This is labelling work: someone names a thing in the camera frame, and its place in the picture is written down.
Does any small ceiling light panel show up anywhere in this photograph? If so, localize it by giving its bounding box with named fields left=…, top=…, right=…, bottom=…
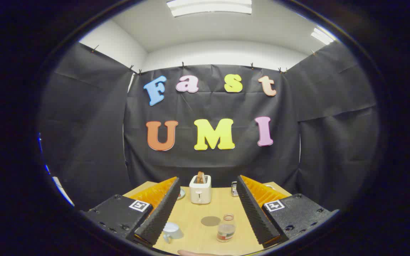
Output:
left=311, top=27, right=335, bottom=46

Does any cream toaster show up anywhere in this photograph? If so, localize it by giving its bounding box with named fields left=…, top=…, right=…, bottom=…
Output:
left=189, top=175, right=212, bottom=204

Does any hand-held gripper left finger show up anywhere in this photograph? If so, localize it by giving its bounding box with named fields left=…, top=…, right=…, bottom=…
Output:
left=80, top=177, right=181, bottom=247

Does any wooden table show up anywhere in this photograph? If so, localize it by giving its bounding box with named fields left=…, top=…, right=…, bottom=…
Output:
left=122, top=181, right=293, bottom=256

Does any round brown coaster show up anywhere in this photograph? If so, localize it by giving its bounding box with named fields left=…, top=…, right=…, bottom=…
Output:
left=201, top=216, right=221, bottom=227

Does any pale blue cup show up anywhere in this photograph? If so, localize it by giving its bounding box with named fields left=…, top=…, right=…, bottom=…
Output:
left=162, top=222, right=184, bottom=244

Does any clear plastic juice bottle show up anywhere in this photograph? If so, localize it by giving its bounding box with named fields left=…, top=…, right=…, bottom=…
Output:
left=216, top=214, right=236, bottom=242

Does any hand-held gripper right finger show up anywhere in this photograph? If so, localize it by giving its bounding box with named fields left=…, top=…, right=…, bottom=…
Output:
left=236, top=175, right=341, bottom=249

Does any long ceiling light panel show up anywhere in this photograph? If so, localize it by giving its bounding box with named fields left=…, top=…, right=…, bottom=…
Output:
left=166, top=0, right=252, bottom=17

